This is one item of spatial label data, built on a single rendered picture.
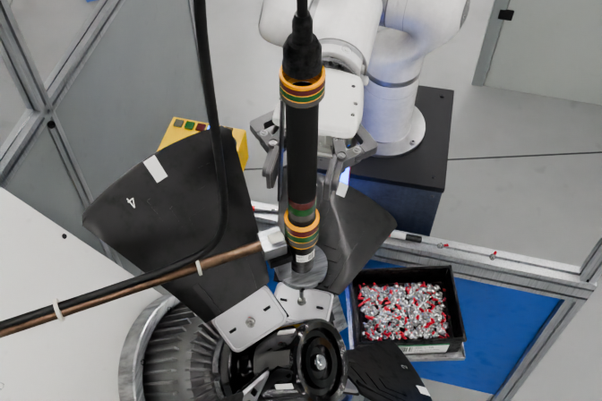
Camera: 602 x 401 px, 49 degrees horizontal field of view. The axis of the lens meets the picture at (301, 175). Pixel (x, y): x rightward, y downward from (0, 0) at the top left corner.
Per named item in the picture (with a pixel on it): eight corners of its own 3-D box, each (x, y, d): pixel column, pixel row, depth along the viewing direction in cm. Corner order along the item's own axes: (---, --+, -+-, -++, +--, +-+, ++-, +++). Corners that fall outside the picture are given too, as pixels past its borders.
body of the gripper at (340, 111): (368, 103, 86) (352, 169, 79) (292, 89, 87) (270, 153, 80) (374, 59, 80) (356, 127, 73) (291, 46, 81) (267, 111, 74)
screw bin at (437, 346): (353, 359, 133) (355, 345, 127) (346, 284, 143) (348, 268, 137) (460, 354, 133) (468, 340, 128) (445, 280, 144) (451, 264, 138)
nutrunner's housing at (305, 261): (293, 292, 91) (288, 33, 54) (283, 268, 93) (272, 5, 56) (320, 283, 91) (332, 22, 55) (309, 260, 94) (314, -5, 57)
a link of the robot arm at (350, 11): (301, 29, 81) (374, 48, 81) (323, -34, 89) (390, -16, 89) (292, 76, 88) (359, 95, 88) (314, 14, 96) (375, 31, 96)
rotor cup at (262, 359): (278, 436, 97) (348, 436, 89) (209, 395, 89) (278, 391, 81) (301, 345, 105) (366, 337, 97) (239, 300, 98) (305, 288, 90)
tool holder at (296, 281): (272, 302, 87) (270, 266, 79) (255, 260, 91) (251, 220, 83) (335, 280, 89) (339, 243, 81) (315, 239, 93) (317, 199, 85)
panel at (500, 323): (232, 334, 209) (210, 219, 157) (233, 332, 210) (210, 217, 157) (494, 395, 198) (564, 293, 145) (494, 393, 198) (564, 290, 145)
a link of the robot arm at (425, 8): (374, 42, 143) (384, -56, 124) (458, 63, 138) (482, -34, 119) (355, 79, 136) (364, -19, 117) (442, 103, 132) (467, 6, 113)
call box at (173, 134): (164, 183, 140) (155, 150, 131) (180, 147, 146) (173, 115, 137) (236, 197, 138) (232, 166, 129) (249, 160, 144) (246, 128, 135)
